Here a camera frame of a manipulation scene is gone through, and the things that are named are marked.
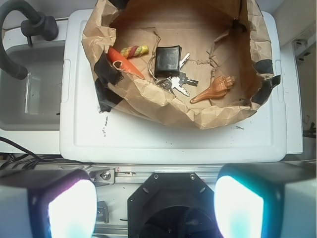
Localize multicolored braided rope toy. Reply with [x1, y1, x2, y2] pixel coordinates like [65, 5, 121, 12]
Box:
[120, 45, 149, 59]

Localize bunch of silver keys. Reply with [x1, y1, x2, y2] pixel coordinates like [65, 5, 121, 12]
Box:
[148, 57, 199, 97]

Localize black leather wallet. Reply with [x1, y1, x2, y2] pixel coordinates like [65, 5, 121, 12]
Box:
[155, 45, 182, 77]

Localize black octagonal mount plate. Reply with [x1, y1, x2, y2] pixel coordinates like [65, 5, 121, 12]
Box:
[127, 173, 222, 238]

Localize grey plastic sink basin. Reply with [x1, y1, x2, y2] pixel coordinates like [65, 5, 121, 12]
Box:
[0, 20, 67, 154]

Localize black faucet hose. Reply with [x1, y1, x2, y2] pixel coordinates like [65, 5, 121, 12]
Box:
[0, 0, 59, 80]

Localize orange plastic carrot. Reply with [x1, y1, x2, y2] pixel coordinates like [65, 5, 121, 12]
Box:
[107, 47, 145, 79]

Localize black cables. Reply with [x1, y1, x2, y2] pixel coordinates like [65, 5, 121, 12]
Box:
[0, 136, 82, 172]

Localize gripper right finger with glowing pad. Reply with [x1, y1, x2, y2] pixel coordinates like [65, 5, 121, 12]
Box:
[213, 162, 317, 238]

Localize crumpled brown paper bag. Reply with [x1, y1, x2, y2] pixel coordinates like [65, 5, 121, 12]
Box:
[82, 0, 280, 129]

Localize white plastic bin lid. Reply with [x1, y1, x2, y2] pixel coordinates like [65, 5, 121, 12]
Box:
[59, 9, 287, 165]

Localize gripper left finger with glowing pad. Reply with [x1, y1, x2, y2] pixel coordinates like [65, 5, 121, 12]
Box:
[0, 169, 97, 238]

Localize orange conch seashell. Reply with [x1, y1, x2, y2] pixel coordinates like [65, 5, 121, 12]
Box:
[190, 76, 236, 104]

